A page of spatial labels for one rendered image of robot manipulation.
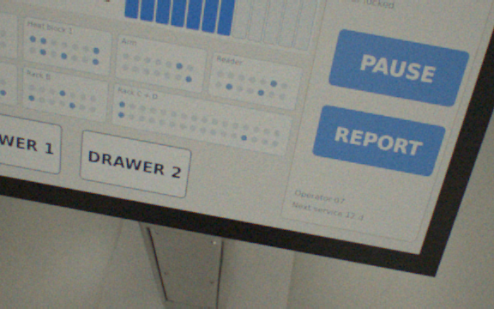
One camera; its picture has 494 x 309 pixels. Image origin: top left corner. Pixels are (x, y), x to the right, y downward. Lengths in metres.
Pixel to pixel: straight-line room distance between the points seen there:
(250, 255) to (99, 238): 0.40
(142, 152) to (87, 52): 0.09
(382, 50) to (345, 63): 0.03
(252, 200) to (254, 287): 0.97
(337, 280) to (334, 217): 1.04
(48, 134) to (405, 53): 0.30
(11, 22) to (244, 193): 0.23
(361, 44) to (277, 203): 0.15
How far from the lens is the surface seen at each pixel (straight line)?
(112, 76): 0.47
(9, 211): 1.63
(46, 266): 1.55
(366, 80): 0.44
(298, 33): 0.43
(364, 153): 0.46
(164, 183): 0.49
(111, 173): 0.49
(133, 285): 1.45
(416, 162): 0.47
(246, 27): 0.44
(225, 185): 0.48
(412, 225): 0.50
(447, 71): 0.45
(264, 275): 1.46
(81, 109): 0.48
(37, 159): 0.51
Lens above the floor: 1.44
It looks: 62 degrees down
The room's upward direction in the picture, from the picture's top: 9 degrees clockwise
